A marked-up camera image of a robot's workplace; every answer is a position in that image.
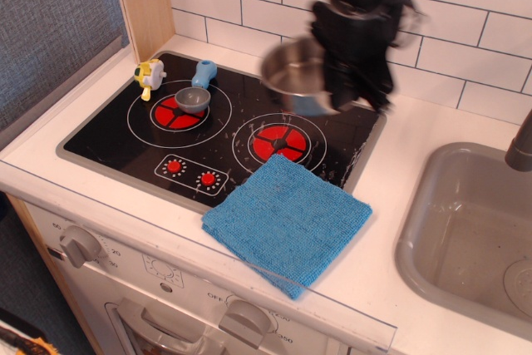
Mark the oven door handle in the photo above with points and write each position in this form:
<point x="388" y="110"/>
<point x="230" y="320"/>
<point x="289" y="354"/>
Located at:
<point x="159" y="329"/>

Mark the blue folded cloth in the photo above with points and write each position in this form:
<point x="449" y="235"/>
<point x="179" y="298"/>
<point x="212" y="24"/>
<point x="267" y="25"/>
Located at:
<point x="287" y="222"/>

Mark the black toy stove top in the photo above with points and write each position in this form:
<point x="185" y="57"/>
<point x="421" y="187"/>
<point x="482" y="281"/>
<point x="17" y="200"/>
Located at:
<point x="196" y="160"/>

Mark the grey and blue ladle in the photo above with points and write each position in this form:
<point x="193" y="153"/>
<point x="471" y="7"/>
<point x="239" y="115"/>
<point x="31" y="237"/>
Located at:
<point x="197" y="97"/>

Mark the grey sink basin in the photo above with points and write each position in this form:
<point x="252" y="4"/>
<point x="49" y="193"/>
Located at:
<point x="466" y="241"/>

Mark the silver steel pot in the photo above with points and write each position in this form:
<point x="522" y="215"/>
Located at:
<point x="293" y="72"/>

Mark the wooden post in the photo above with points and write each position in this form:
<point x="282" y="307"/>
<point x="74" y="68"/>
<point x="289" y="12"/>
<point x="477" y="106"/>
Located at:
<point x="149" y="24"/>

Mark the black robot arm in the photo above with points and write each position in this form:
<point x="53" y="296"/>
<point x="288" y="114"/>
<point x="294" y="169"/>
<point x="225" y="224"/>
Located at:
<point x="367" y="6"/>

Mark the grey oven knob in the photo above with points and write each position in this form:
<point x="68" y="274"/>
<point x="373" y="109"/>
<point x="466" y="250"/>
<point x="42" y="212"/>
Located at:
<point x="246" y="322"/>

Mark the grey timer knob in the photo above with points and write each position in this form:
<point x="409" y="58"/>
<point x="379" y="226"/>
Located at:
<point x="79" y="246"/>

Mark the grey faucet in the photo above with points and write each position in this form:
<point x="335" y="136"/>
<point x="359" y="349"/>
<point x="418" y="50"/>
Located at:
<point x="518" y="156"/>

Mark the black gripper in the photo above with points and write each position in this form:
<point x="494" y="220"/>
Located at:
<point x="355" y="46"/>

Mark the yellow white toy fish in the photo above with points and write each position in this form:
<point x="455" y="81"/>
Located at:
<point x="149" y="75"/>

